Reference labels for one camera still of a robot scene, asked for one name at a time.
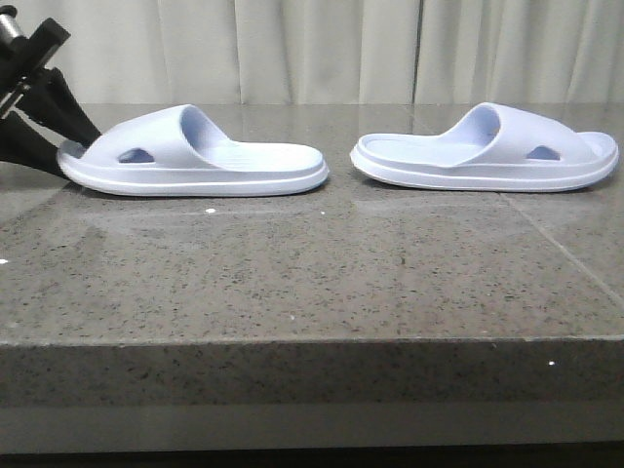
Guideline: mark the black gripper with rod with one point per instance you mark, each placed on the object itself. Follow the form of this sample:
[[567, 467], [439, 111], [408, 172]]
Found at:
[[47, 101]]

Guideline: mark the light blue slipper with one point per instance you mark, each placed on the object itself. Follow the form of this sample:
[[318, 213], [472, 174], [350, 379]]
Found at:
[[180, 151], [493, 147]]

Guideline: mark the beige curtain left panel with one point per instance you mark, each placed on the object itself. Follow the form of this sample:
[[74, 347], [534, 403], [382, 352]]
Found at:
[[224, 52]]

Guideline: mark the beige curtain panel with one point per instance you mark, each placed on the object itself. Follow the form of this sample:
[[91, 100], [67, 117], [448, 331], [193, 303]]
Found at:
[[224, 52], [520, 51]]

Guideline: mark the beige curtain right panel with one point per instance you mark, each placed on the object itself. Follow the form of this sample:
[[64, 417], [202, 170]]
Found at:
[[520, 51]]

